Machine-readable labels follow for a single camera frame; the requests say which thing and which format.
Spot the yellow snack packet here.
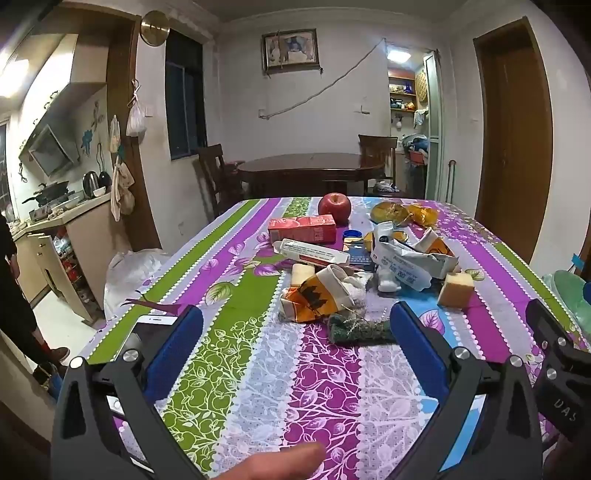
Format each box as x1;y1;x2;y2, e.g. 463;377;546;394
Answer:
406;204;439;227

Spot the white smartphone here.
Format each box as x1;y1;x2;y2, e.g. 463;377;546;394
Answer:
113;314;181;358

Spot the wooden chair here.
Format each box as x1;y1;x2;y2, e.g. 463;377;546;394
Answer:
358;134;399;197
198;144;245;210

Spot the blue packet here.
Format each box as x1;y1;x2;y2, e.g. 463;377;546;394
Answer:
346;240;376;272

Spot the gold wall clock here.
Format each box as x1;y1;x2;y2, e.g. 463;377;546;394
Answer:
141;11;171;47

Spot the brown wooden door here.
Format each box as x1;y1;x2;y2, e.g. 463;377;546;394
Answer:
473;18;555;264

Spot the steel range hood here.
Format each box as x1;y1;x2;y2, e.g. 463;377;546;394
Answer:
18;124;80;178

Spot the orange white carton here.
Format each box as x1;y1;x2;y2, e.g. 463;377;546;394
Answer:
418;228;457;260
280;264;358;324

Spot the red carton box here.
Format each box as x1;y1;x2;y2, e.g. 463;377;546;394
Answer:
268;215;338;244

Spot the red apple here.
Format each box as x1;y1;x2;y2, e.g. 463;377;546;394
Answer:
318;193;352;227

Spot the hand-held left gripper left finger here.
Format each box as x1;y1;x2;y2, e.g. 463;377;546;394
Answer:
50;305;206;480

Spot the black wok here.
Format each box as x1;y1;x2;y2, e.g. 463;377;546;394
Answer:
22;181;70;206

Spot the wall cable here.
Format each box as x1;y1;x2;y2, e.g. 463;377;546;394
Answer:
261;39;386;121

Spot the round dark wooden table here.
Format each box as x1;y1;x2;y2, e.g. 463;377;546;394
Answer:
238;152;385;199

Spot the long white red box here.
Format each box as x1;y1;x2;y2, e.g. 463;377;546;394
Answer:
272;239;352;267

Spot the white plastic sack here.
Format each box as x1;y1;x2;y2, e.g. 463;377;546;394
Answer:
104;249;174;319

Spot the pantry shelf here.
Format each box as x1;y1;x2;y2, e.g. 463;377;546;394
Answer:
388;69;428;112

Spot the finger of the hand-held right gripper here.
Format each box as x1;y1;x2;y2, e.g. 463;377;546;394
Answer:
525;298;578;384

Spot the kitchen counter cabinet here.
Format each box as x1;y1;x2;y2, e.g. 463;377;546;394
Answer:
11;191;116;324

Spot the glass sliding door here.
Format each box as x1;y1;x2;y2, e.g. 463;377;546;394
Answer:
425;51;444;201

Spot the beige hanging cloth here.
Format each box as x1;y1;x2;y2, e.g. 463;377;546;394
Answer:
110;161;136;221

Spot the dark window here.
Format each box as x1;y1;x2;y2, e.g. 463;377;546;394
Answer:
165;37;208;161

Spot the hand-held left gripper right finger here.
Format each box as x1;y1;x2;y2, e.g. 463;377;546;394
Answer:
389;301;543;480

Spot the framed picture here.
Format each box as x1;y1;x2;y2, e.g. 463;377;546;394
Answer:
262;28;320;72

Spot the white packet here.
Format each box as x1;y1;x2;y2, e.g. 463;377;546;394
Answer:
370;222;461;292

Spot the white tissue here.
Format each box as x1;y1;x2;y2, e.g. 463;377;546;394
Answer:
344;271;376;305

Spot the trash bin with green bag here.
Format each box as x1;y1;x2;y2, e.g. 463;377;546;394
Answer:
540;270;591;342

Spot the white hanging plastic bag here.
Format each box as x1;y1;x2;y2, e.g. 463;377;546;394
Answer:
126;99;146;138

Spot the large yellow sponge block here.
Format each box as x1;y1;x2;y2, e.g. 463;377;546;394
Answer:
437;271;475;309

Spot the person's left hand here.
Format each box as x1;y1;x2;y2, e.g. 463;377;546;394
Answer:
215;442;327;480

